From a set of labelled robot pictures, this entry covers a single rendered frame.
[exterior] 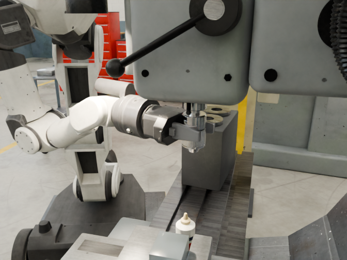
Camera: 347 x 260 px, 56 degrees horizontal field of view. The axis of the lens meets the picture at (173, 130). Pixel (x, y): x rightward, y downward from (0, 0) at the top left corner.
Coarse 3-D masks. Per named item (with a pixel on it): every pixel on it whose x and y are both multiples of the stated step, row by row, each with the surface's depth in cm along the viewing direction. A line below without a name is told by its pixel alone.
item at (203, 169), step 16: (208, 112) 100; (224, 112) 100; (224, 128) 90; (208, 144) 91; (224, 144) 92; (192, 160) 94; (208, 160) 92; (224, 160) 95; (192, 176) 96; (208, 176) 94; (224, 176) 98
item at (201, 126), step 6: (204, 120) 61; (192, 126) 61; (198, 126) 61; (204, 126) 62; (204, 132) 62; (204, 138) 63; (186, 144) 62; (192, 144) 62; (198, 144) 62; (204, 144) 63
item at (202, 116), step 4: (184, 112) 62; (200, 112) 62; (204, 112) 62; (184, 116) 61; (188, 116) 60; (192, 116) 60; (196, 116) 60; (200, 116) 60; (204, 116) 61; (188, 120) 60; (192, 120) 60; (196, 120) 60; (200, 120) 60
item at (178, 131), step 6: (174, 126) 62; (180, 126) 61; (186, 126) 61; (174, 132) 61; (180, 132) 61; (186, 132) 60; (192, 132) 60; (198, 132) 59; (174, 138) 63; (180, 138) 62; (186, 138) 61; (192, 138) 60; (198, 138) 59
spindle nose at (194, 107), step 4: (184, 104) 60; (192, 104) 59; (196, 104) 59; (200, 104) 59; (204, 104) 60; (184, 108) 60; (192, 108) 59; (196, 108) 59; (200, 108) 59; (204, 108) 60
